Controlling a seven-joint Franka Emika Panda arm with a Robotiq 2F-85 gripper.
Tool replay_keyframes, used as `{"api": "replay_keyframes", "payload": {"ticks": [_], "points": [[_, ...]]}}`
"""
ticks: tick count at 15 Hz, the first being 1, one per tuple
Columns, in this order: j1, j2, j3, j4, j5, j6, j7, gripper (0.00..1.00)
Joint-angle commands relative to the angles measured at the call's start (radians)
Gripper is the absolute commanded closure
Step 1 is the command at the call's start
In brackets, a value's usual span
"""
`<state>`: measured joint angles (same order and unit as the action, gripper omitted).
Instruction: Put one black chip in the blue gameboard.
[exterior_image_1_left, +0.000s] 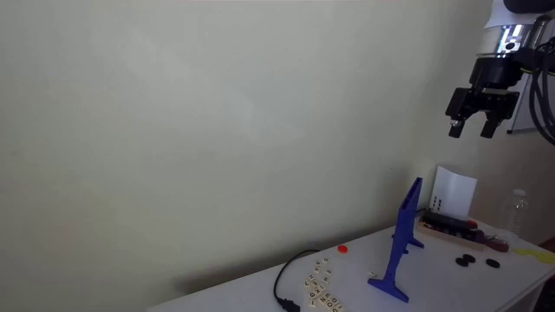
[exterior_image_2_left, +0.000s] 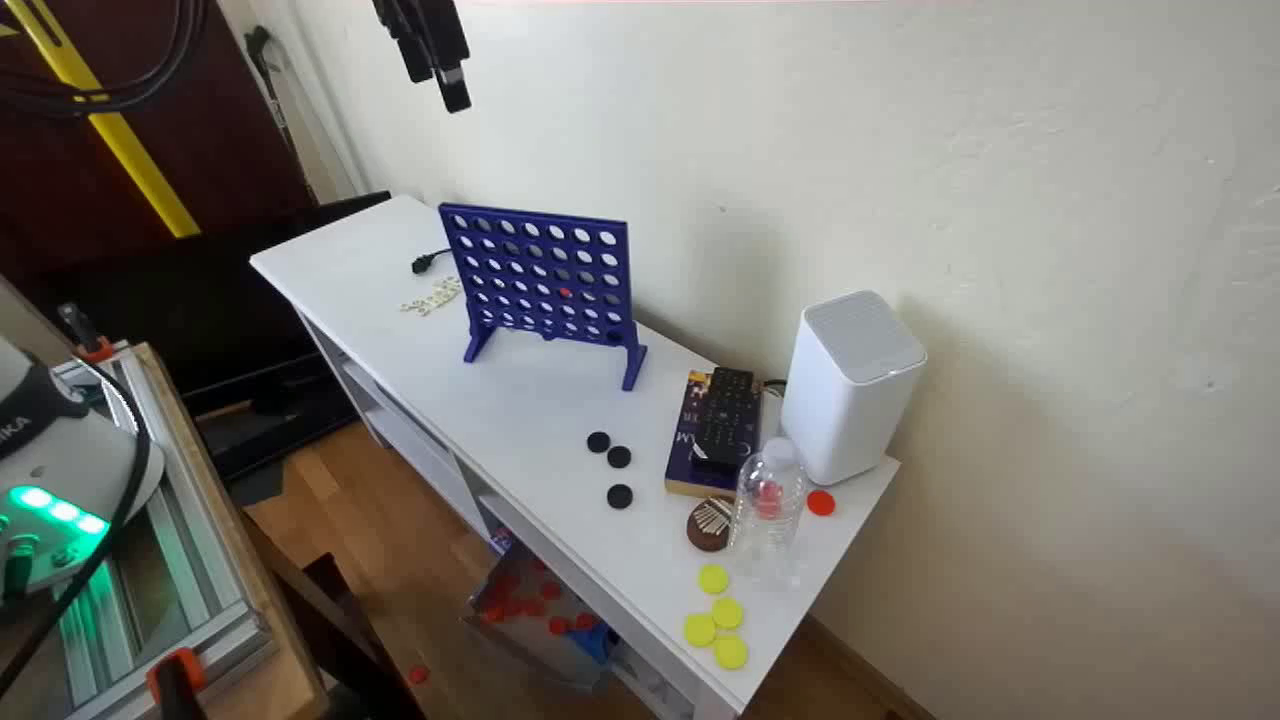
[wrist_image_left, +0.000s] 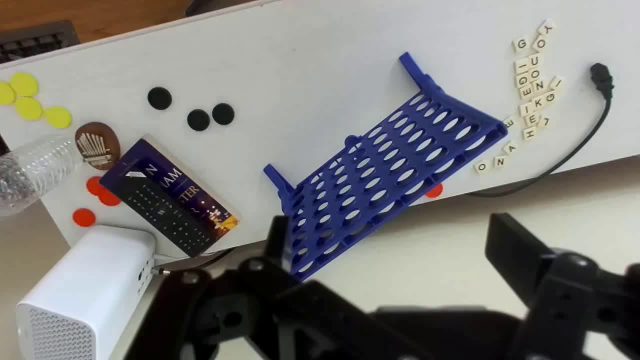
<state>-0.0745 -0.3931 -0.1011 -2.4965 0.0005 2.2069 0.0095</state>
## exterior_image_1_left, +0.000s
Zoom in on black power cable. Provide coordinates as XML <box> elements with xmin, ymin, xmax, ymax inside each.
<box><xmin>273</xmin><ymin>247</ymin><xmax>321</xmax><ymax>312</ymax></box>

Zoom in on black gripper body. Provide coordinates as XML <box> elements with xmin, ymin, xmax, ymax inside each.
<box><xmin>446</xmin><ymin>56</ymin><xmax>522</xmax><ymax>121</ymax></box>

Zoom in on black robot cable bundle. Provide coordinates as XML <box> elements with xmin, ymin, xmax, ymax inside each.
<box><xmin>526</xmin><ymin>13</ymin><xmax>555</xmax><ymax>147</ymax></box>

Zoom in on white plastic container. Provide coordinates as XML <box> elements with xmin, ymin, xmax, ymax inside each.
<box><xmin>430</xmin><ymin>166</ymin><xmax>477</xmax><ymax>216</ymax></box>

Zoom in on blue connect four gameboard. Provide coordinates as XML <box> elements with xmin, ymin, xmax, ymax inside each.
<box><xmin>370</xmin><ymin>176</ymin><xmax>423</xmax><ymax>303</ymax></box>

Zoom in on black game chip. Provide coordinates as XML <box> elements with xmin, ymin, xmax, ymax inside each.
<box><xmin>455</xmin><ymin>258</ymin><xmax>469</xmax><ymax>266</ymax></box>
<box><xmin>463</xmin><ymin>252</ymin><xmax>476</xmax><ymax>261</ymax></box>
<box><xmin>486</xmin><ymin>258</ymin><xmax>502</xmax><ymax>268</ymax></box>

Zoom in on yellow game chips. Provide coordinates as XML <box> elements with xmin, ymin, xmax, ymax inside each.
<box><xmin>514</xmin><ymin>249</ymin><xmax>555</xmax><ymax>264</ymax></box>

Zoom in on white letter tiles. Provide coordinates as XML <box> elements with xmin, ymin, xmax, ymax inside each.
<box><xmin>304</xmin><ymin>256</ymin><xmax>347</xmax><ymax>312</ymax></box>

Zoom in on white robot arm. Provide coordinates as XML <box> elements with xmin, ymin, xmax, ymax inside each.
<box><xmin>446</xmin><ymin>0</ymin><xmax>555</xmax><ymax>143</ymax></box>

